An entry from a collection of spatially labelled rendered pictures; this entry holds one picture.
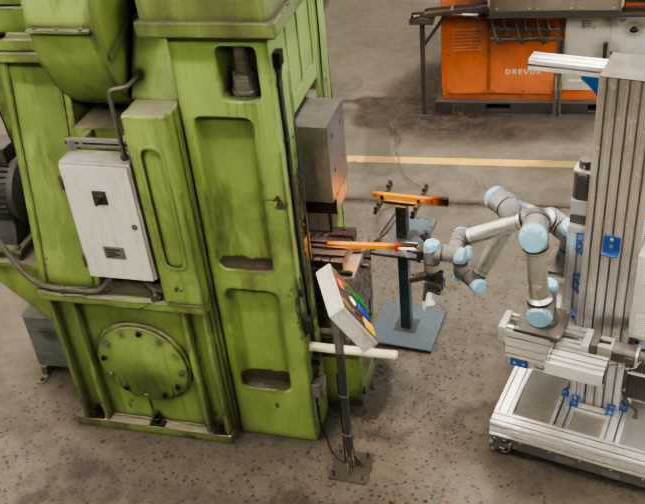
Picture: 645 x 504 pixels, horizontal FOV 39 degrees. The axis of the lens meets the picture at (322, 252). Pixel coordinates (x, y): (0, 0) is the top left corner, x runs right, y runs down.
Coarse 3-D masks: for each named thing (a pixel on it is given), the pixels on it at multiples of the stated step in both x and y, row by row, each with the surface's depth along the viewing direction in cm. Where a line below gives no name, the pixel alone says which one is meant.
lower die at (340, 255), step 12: (312, 240) 466; (324, 240) 467; (336, 240) 466; (348, 240) 465; (312, 252) 459; (324, 252) 458; (336, 252) 457; (348, 252) 462; (312, 264) 457; (324, 264) 455; (336, 264) 453
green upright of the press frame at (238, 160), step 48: (192, 48) 368; (240, 48) 367; (192, 96) 381; (240, 96) 377; (288, 96) 392; (192, 144) 395; (240, 144) 395; (240, 192) 410; (288, 192) 401; (240, 240) 426; (288, 240) 412; (240, 288) 436; (288, 288) 428; (240, 336) 462; (288, 336) 447; (240, 384) 476; (288, 384) 473; (288, 432) 488
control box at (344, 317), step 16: (320, 272) 414; (336, 272) 415; (320, 288) 406; (336, 288) 399; (352, 288) 425; (336, 304) 391; (352, 304) 404; (336, 320) 390; (352, 320) 392; (352, 336) 397; (368, 336) 399
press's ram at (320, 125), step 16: (304, 112) 417; (320, 112) 415; (336, 112) 418; (304, 128) 405; (320, 128) 403; (336, 128) 420; (304, 144) 410; (320, 144) 408; (336, 144) 422; (304, 160) 415; (320, 160) 413; (336, 160) 424; (304, 176) 421; (320, 176) 418; (336, 176) 426; (304, 192) 426; (320, 192) 424; (336, 192) 429
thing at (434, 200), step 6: (378, 192) 506; (384, 192) 505; (390, 198) 504; (396, 198) 502; (402, 198) 501; (408, 198) 499; (414, 198) 498; (420, 198) 497; (426, 198) 496; (432, 198) 495; (438, 198) 493; (444, 198) 493; (432, 204) 495; (438, 204) 495; (444, 204) 494
